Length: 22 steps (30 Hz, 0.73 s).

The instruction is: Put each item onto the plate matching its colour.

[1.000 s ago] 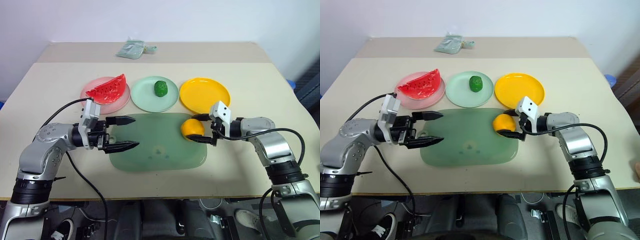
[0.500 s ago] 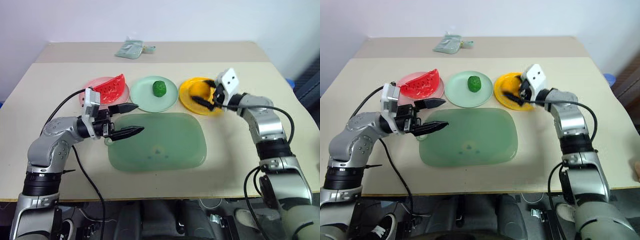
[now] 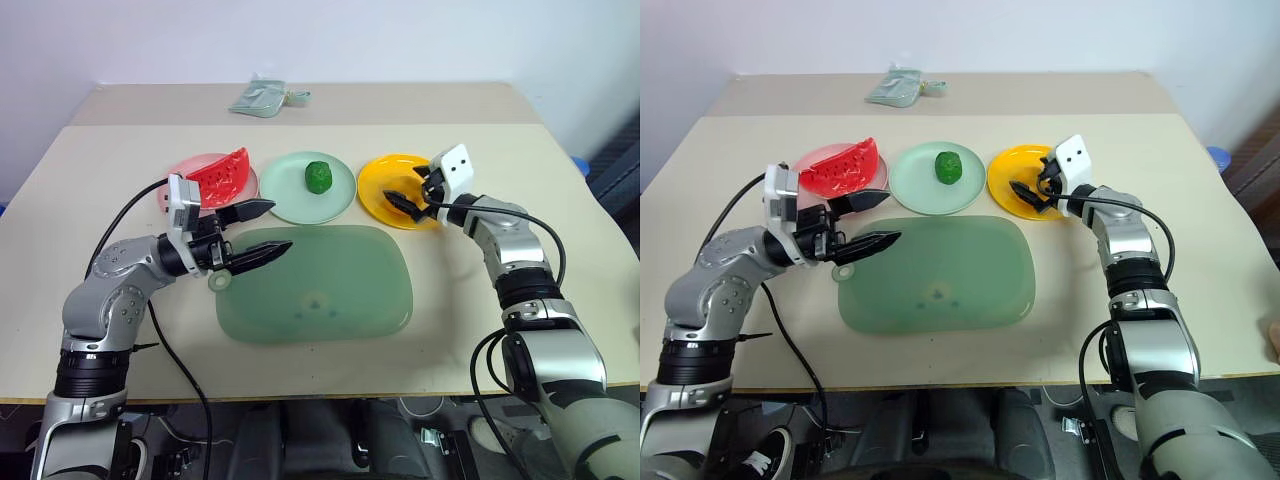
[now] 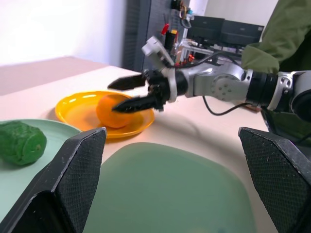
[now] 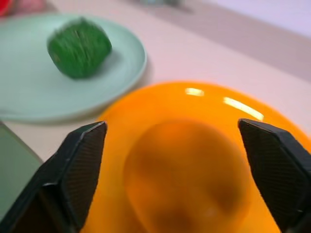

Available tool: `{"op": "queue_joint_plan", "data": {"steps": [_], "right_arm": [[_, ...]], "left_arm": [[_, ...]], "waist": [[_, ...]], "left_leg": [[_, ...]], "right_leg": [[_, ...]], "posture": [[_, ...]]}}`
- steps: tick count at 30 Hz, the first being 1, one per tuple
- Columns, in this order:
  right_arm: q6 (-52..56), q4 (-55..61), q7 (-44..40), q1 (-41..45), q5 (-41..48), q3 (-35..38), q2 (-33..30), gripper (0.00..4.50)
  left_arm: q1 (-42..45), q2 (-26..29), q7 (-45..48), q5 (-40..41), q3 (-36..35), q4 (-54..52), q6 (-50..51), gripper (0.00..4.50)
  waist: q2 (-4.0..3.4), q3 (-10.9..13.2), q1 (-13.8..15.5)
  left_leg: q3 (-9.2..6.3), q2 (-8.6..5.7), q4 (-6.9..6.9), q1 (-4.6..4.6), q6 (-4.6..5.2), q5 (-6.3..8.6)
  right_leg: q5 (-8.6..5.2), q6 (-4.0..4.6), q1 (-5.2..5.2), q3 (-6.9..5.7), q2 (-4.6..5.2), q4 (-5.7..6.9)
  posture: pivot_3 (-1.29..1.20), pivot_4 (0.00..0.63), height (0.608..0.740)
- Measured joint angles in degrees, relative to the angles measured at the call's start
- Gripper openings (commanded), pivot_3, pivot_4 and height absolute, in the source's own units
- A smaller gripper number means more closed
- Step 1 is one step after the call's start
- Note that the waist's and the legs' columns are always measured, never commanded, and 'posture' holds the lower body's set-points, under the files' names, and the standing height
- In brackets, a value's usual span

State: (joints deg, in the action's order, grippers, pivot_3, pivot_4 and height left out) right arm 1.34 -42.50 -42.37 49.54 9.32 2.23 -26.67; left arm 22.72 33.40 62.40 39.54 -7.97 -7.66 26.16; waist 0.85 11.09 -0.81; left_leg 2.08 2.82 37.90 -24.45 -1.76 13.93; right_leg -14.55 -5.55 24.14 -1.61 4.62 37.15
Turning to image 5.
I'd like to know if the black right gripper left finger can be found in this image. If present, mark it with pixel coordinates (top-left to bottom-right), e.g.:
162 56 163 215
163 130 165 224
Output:
0 120 108 233

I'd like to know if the red plate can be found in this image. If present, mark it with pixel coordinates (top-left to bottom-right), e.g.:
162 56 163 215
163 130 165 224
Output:
0 0 16 17

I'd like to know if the orange plastic bowl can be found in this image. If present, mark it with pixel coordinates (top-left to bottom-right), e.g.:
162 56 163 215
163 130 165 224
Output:
80 81 311 233

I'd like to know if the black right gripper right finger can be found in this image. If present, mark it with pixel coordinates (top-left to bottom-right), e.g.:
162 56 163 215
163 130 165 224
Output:
238 118 311 233

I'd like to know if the pink item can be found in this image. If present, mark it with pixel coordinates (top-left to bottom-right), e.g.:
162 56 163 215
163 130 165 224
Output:
15 0 47 13

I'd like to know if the pale green plate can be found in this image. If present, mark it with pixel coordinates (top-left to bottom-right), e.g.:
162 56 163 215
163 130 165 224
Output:
0 13 148 124

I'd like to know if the green twine ball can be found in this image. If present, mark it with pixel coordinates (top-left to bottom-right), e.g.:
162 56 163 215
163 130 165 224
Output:
47 17 113 80

